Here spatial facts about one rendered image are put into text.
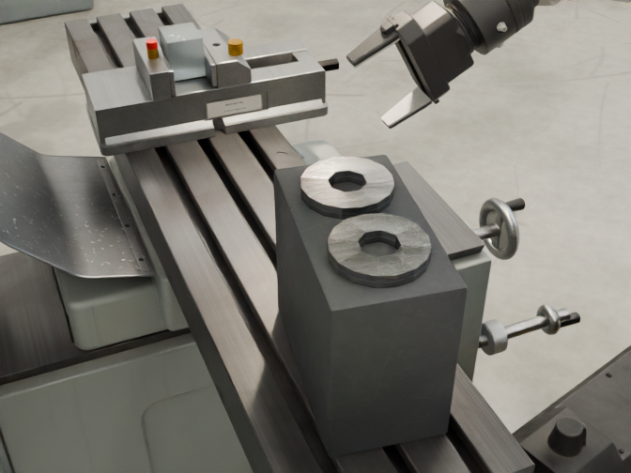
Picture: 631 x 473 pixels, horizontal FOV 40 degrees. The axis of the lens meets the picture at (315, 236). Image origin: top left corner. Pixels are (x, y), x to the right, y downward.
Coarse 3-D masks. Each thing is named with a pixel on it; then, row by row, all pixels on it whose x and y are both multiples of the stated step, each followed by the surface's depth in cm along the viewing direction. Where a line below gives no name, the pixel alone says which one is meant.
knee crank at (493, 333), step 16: (544, 304) 158; (496, 320) 154; (528, 320) 156; (544, 320) 157; (560, 320) 156; (576, 320) 160; (480, 336) 153; (496, 336) 151; (512, 336) 155; (496, 352) 153
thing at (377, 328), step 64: (320, 192) 81; (384, 192) 81; (320, 256) 75; (384, 256) 73; (448, 256) 76; (320, 320) 74; (384, 320) 72; (448, 320) 74; (320, 384) 79; (384, 384) 77; (448, 384) 79
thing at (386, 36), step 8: (384, 24) 98; (392, 24) 98; (376, 32) 99; (384, 32) 98; (392, 32) 98; (368, 40) 99; (376, 40) 98; (384, 40) 98; (392, 40) 98; (360, 48) 99; (368, 48) 98; (376, 48) 98; (384, 48) 98; (352, 56) 99; (360, 56) 98; (368, 56) 98; (352, 64) 98; (360, 64) 98
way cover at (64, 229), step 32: (0, 160) 121; (32, 160) 129; (64, 160) 134; (96, 160) 136; (0, 192) 113; (32, 192) 120; (64, 192) 126; (96, 192) 128; (0, 224) 106; (32, 224) 112; (64, 224) 119; (96, 224) 121; (128, 224) 123; (32, 256) 105; (64, 256) 111; (96, 256) 115; (128, 256) 116
